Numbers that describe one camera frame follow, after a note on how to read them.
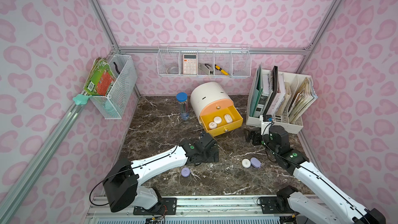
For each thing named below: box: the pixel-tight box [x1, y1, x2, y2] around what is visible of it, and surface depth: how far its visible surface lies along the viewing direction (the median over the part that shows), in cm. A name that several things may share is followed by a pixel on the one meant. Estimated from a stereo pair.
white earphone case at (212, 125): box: [208, 121, 218, 130], surface depth 92 cm
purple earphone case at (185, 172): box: [180, 166, 191, 178], surface depth 84 cm
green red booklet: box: [83, 57, 117, 96], surface depth 73 cm
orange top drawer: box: [199, 98, 235, 117], surface depth 87 cm
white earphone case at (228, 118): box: [223, 114, 233, 124], surface depth 94 cm
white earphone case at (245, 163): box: [241, 158, 251, 168], surface depth 87 cm
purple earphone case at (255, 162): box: [250, 157, 262, 168], surface depth 87 cm
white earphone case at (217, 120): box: [213, 116, 222, 124], surface depth 93 cm
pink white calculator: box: [182, 53, 198, 75], surface depth 97 cm
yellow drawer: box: [200, 104, 244, 137], surface depth 92 cm
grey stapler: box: [198, 62, 215, 76], surface depth 101 cm
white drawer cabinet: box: [190, 81, 235, 124], surface depth 95 cm
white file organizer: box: [246, 63, 319, 135], surface depth 94 cm
